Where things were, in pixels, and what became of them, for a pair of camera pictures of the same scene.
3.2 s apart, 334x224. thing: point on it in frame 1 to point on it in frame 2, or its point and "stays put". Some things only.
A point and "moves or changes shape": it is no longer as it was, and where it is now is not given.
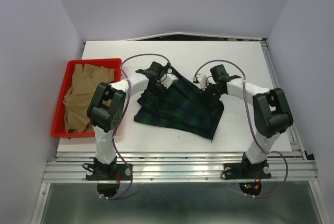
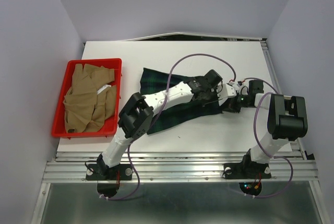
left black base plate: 108,176 stays put
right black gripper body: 211,95 to 235,103
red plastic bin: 58,129 stays put
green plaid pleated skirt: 181,106 moves or changes shape
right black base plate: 247,170 stays put
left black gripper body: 158,91 to 211,95
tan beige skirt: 85,82 stays put
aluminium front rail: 182,167 stays put
